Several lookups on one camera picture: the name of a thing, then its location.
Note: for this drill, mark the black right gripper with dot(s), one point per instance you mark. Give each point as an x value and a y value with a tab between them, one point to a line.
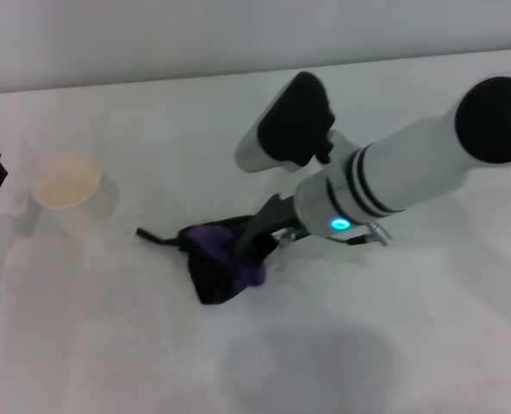
272	217

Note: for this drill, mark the purple rag with black trim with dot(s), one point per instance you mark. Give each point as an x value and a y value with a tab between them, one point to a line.
214	267

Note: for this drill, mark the white paper cup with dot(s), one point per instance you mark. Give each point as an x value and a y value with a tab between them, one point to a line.
65	181

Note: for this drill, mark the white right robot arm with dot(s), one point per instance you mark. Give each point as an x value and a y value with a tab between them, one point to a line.
410	168

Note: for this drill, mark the clear network plug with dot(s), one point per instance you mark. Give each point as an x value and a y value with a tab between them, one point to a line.
287	236

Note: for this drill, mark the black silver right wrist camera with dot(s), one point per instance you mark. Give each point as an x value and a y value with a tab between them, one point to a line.
289	121

